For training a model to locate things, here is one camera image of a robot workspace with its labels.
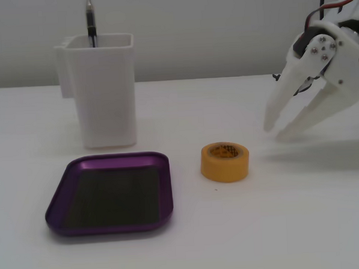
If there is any yellow masking tape roll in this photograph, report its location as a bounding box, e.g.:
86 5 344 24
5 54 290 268
198 140 251 185

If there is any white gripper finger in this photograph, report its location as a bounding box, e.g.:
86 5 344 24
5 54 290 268
272 80 352 143
258 33 342 133

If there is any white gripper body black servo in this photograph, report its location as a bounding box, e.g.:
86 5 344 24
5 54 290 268
290 16 359 110

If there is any purple metal tray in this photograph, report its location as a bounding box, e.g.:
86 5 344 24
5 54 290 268
41 150 176 238

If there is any black clear ballpoint pen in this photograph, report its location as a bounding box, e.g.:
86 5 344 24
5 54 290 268
85 0 99 49

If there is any red white black servo wire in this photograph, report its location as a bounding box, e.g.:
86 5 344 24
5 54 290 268
302 0 359 31

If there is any white plastic pen holder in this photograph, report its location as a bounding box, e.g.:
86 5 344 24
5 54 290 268
53 32 141 152

